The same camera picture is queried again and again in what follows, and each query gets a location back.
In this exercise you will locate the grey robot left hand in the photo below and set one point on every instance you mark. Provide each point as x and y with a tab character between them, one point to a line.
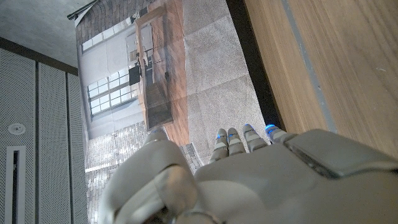
264	186

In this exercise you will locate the round white ceiling detector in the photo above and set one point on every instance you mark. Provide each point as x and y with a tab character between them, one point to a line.
16	128

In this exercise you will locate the dark backdrop stand frame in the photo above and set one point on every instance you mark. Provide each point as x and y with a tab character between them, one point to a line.
81	11

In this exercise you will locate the printed room scene backdrop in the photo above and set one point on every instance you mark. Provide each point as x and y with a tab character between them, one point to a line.
217	77

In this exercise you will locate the long grey tape strip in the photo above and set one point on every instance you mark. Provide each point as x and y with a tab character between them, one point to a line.
306	62

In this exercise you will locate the white framed ceiling slot vent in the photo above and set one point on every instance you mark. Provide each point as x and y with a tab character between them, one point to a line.
7	186

